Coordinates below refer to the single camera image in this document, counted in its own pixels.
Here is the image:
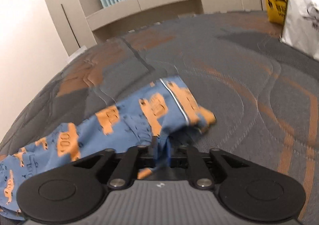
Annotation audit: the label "blue orange patterned pants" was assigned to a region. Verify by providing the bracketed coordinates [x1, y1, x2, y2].
[1, 76, 216, 220]

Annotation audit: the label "grey orange quilted mattress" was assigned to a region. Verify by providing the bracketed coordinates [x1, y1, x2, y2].
[1, 11, 318, 224]

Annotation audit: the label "beige built-in cabinet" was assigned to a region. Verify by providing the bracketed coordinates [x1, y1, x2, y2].
[45, 0, 266, 55]

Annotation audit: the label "white printed shopping bag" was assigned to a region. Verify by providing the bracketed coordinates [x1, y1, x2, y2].
[280, 0, 319, 61]

